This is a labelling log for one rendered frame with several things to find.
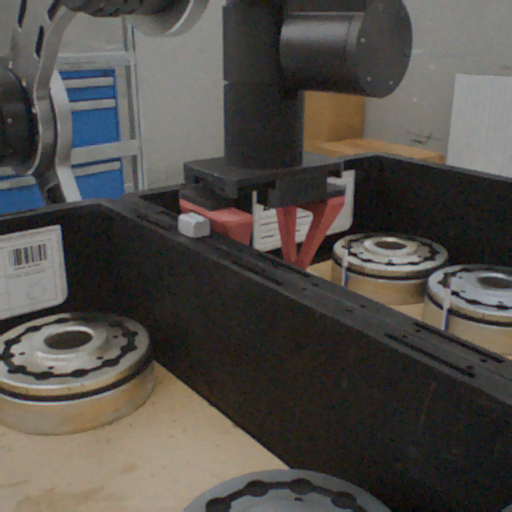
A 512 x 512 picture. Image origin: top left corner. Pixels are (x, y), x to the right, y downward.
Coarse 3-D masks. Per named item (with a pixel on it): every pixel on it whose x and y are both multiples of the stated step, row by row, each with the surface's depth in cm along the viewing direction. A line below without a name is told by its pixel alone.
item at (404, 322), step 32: (352, 160) 64; (384, 160) 65; (416, 160) 63; (128, 192) 51; (160, 192) 52; (256, 256) 38; (320, 288) 33; (384, 320) 30; (416, 320) 30; (480, 352) 27
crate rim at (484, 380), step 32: (0, 224) 45; (160, 224) 43; (224, 256) 38; (256, 288) 35; (288, 288) 33; (320, 320) 31; (352, 320) 30; (384, 352) 28; (416, 352) 27; (448, 352) 27; (448, 384) 25; (480, 384) 25
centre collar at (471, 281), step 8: (472, 272) 53; (480, 272) 52; (488, 272) 52; (496, 272) 52; (504, 272) 52; (464, 280) 51; (472, 280) 51; (480, 280) 52; (488, 280) 52; (496, 280) 52; (504, 280) 52; (472, 288) 50; (480, 288) 49; (488, 288) 49; (488, 296) 49; (496, 296) 49; (504, 296) 49
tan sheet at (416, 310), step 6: (318, 264) 65; (324, 264) 65; (330, 264) 65; (312, 270) 63; (318, 270) 63; (324, 270) 63; (330, 270) 63; (324, 276) 62; (330, 276) 62; (390, 306) 55; (396, 306) 55; (402, 306) 55; (408, 306) 55; (414, 306) 55; (420, 306) 55; (408, 312) 54; (414, 312) 54; (420, 312) 54; (420, 318) 53
